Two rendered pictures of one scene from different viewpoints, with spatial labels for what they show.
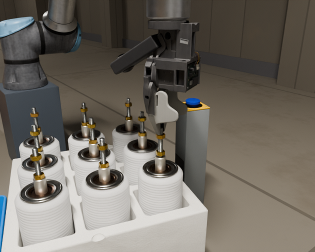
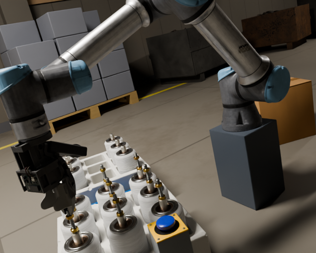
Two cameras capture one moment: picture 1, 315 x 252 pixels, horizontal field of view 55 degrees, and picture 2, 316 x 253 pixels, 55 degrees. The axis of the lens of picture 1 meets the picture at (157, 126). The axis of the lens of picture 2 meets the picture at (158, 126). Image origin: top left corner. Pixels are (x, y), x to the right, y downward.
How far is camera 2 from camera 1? 111 cm
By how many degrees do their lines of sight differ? 89
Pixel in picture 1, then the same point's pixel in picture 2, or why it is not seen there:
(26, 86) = (224, 127)
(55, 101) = (243, 149)
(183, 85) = (27, 186)
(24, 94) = (219, 134)
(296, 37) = not seen: outside the picture
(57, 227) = not seen: hidden behind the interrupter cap
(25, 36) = (225, 84)
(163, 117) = (50, 202)
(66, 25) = (245, 78)
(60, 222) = not seen: hidden behind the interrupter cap
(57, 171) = (101, 199)
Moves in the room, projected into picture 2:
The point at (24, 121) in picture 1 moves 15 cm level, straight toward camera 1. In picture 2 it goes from (221, 156) to (188, 169)
